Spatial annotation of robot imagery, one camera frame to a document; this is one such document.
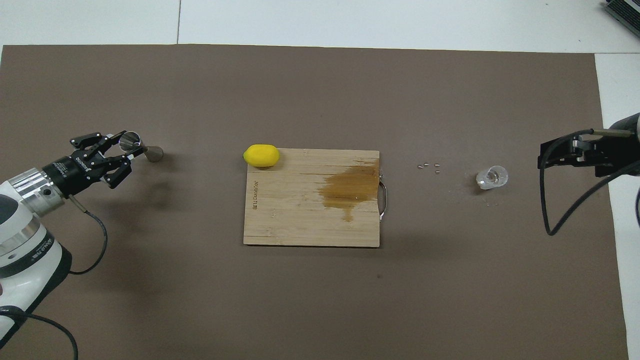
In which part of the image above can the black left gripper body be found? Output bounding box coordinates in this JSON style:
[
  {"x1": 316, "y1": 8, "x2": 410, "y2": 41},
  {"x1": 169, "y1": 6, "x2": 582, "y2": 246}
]
[{"x1": 42, "y1": 149, "x2": 109, "y2": 198}]

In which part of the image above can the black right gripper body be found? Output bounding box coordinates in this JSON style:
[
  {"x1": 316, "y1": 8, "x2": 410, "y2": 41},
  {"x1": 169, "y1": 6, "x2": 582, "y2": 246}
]
[{"x1": 582, "y1": 114, "x2": 640, "y2": 177}]

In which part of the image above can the steel double jigger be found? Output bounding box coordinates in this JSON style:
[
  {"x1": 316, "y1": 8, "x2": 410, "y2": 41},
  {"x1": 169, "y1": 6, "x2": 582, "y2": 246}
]
[{"x1": 119, "y1": 131, "x2": 165, "y2": 164}]

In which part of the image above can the small clear glass cup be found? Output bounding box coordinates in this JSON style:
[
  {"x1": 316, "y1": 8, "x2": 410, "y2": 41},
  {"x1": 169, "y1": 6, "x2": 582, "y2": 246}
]
[{"x1": 475, "y1": 165, "x2": 510, "y2": 191}]

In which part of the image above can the grey ribbed device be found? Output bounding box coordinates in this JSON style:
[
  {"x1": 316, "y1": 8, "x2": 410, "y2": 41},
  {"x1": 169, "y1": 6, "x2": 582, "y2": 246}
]
[{"x1": 602, "y1": 0, "x2": 640, "y2": 37}]

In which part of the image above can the yellow lemon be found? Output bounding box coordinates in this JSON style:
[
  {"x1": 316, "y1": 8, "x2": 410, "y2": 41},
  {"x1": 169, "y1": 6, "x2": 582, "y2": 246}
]
[{"x1": 243, "y1": 144, "x2": 281, "y2": 168}]

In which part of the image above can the stained wooden cutting board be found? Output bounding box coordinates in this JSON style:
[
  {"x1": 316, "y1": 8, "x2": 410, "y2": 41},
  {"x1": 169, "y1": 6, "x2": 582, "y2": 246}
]
[{"x1": 243, "y1": 148, "x2": 389, "y2": 248}]

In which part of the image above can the brown table mat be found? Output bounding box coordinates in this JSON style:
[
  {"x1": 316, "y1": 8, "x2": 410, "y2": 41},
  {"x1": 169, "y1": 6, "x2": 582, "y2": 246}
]
[{"x1": 0, "y1": 44, "x2": 630, "y2": 360}]

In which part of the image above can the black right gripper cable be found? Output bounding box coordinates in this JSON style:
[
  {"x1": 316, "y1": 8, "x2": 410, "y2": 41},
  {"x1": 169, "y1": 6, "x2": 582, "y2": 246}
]
[{"x1": 538, "y1": 129, "x2": 640, "y2": 237}]

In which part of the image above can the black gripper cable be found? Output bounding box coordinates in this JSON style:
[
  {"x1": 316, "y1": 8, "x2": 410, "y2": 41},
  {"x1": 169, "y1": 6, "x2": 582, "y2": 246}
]
[
  {"x1": 538, "y1": 129, "x2": 640, "y2": 237},
  {"x1": 0, "y1": 194, "x2": 109, "y2": 360}
]

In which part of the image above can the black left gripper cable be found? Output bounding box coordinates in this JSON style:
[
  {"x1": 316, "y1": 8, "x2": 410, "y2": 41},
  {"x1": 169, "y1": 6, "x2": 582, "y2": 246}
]
[{"x1": 0, "y1": 194, "x2": 109, "y2": 360}]

